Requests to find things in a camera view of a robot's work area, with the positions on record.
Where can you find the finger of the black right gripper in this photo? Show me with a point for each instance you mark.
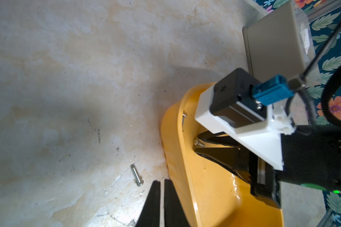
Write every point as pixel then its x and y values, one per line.
pixel 220 138

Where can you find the silver screw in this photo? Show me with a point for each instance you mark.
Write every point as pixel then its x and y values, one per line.
pixel 198 143
pixel 138 179
pixel 184 115

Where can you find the grey tissue box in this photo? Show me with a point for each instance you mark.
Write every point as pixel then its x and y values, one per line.
pixel 280 43

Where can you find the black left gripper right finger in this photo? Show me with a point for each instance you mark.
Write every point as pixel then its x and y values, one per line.
pixel 174 215

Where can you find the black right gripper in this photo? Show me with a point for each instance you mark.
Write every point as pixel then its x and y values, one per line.
pixel 313 160

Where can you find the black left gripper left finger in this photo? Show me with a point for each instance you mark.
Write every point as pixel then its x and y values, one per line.
pixel 150 215

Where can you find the yellow plastic storage box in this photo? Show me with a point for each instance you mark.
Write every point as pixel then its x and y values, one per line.
pixel 210 195

